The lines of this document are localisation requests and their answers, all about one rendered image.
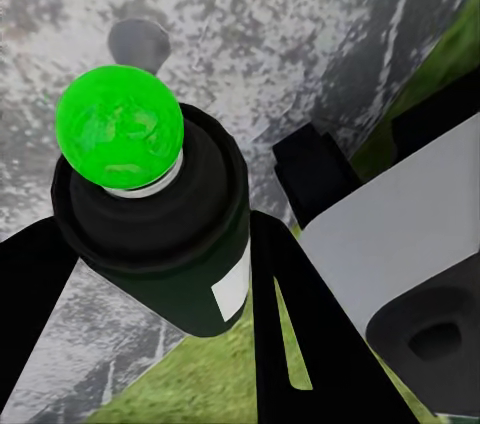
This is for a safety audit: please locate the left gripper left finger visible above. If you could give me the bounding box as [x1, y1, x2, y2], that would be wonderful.
[0, 216, 80, 414]

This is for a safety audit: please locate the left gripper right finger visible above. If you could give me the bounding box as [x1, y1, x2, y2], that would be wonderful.
[250, 210, 419, 424]

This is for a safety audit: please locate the insectifuge atomizer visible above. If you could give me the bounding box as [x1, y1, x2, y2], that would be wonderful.
[51, 18, 251, 337]

